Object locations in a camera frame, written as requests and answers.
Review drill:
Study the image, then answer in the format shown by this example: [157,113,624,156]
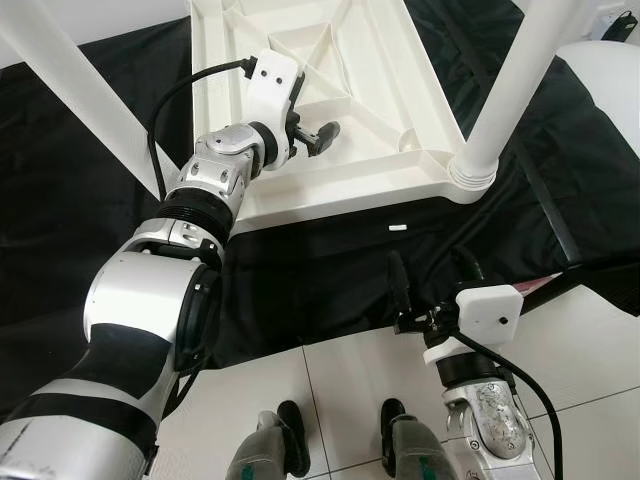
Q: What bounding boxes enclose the white plastic table leg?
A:
[0,0,171,196]
[445,0,581,191]

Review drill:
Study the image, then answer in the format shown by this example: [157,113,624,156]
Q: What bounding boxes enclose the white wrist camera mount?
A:
[423,285,523,363]
[245,50,303,169]

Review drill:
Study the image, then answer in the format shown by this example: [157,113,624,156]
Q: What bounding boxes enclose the white wall socket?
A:
[595,5,623,29]

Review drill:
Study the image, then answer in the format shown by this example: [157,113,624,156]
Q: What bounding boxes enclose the pink object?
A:
[520,275,556,296]

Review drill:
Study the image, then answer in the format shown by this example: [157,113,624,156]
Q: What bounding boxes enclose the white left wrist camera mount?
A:
[245,50,303,169]

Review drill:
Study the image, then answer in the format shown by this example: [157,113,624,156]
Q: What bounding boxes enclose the black metal table leg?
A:
[520,265,601,311]

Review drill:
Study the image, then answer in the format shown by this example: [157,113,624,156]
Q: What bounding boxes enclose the black tablecloth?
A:
[0,0,640,421]

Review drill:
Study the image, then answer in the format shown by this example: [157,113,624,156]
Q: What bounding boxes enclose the black power plug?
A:
[610,10,640,36]

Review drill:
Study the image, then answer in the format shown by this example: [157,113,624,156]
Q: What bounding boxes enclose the grey robot left leg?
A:
[228,400,311,480]

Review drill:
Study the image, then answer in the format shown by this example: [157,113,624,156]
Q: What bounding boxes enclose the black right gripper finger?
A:
[387,250,413,316]
[455,248,486,291]

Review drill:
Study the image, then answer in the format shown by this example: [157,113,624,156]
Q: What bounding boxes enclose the white plastic table top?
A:
[188,0,496,236]

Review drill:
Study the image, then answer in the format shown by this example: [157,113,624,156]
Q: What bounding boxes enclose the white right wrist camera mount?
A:
[423,285,523,363]

